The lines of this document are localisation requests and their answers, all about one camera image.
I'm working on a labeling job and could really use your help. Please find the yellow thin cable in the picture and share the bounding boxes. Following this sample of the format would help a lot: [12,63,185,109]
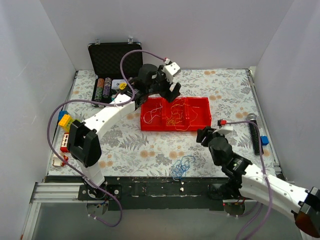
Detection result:
[164,97,201,132]

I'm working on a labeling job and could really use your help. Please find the white thin cable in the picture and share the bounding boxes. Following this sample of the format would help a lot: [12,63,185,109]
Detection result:
[142,102,163,125]

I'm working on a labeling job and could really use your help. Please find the blue thin cable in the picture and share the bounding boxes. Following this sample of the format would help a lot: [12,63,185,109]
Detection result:
[171,154,196,181]

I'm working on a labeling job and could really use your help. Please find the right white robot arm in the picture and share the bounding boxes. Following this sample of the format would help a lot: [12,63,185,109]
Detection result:
[196,126,320,238]

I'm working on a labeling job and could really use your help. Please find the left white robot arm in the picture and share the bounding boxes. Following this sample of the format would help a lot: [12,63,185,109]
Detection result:
[67,62,181,200]

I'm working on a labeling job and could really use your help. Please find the red three-compartment bin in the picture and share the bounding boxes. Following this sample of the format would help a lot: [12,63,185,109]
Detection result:
[140,96,212,132]

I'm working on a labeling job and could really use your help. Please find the black microphone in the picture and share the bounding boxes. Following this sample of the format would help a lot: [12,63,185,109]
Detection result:
[246,113,261,156]

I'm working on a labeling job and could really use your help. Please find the small blue block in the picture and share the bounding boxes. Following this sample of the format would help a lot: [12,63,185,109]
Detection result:
[260,135,270,146]

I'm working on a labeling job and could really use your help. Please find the black poker chip case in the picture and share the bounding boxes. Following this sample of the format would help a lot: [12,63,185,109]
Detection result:
[87,41,142,108]

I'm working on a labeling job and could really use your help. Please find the yellow and green duplo bricks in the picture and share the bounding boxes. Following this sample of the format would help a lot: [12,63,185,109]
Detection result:
[58,114,81,133]

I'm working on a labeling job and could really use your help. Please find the blue duplo brick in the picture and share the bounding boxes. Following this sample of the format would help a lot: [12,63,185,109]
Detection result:
[58,110,69,121]

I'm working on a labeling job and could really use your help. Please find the red window duplo brick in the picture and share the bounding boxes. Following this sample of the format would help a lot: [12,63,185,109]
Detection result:
[60,133,69,153]

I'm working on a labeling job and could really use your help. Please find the white and red toy piece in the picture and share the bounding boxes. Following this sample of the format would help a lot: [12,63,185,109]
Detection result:
[52,154,69,167]

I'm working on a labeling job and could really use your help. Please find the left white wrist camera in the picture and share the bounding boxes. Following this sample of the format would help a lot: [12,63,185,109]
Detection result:
[162,62,181,84]

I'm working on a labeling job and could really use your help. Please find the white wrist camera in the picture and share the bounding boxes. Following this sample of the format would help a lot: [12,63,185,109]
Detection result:
[162,62,181,84]
[216,119,234,135]

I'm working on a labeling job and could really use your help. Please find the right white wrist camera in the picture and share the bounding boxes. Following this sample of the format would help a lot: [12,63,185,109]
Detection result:
[216,119,234,135]

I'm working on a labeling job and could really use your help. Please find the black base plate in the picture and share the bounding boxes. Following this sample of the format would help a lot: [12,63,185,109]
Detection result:
[77,176,258,212]

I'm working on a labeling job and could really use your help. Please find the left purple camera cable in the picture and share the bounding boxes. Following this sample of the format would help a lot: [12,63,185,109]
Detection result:
[46,49,171,228]

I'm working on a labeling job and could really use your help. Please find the aluminium frame rail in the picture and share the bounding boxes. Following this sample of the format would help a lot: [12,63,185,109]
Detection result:
[21,184,87,240]

